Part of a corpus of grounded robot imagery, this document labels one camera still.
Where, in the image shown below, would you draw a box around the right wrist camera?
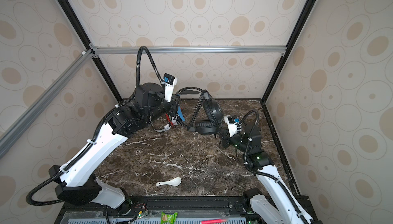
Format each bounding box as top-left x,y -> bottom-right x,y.
224,115 -> 242,138

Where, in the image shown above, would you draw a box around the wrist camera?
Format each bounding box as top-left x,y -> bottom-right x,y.
224,115 -> 242,138
163,73 -> 178,102

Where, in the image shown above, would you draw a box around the white ceramic spoon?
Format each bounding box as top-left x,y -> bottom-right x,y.
156,177 -> 182,186

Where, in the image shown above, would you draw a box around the black headphone cable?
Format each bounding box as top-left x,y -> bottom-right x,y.
186,89 -> 225,145

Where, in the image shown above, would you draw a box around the left slanted aluminium rail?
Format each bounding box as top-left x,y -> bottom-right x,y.
1,50 -> 93,158

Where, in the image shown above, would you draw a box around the pink pen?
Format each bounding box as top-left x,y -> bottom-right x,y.
201,219 -> 228,224

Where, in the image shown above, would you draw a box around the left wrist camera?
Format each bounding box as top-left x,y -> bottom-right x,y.
163,73 -> 178,102

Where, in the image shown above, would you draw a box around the left black frame post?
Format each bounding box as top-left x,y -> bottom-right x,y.
57,0 -> 123,102

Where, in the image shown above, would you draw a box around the green snack packet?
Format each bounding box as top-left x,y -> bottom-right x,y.
160,212 -> 178,224

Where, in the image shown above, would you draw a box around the black frame post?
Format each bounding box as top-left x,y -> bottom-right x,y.
57,0 -> 123,102
261,0 -> 317,104

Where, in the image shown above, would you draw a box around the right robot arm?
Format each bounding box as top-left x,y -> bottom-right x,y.
219,110 -> 321,224

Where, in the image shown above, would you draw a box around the right black frame post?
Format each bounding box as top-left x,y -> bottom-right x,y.
261,0 -> 317,104

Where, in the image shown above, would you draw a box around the horizontal aluminium rail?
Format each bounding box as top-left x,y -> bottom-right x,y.
93,46 -> 287,54

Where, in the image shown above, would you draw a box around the black headphones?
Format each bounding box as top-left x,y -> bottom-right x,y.
176,87 -> 224,135

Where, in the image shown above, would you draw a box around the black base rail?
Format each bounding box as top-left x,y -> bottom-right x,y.
62,195 -> 311,217

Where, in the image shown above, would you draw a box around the white headphones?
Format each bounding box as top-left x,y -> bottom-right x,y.
150,114 -> 178,133

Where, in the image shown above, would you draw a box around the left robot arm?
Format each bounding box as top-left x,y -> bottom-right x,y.
26,46 -> 179,209

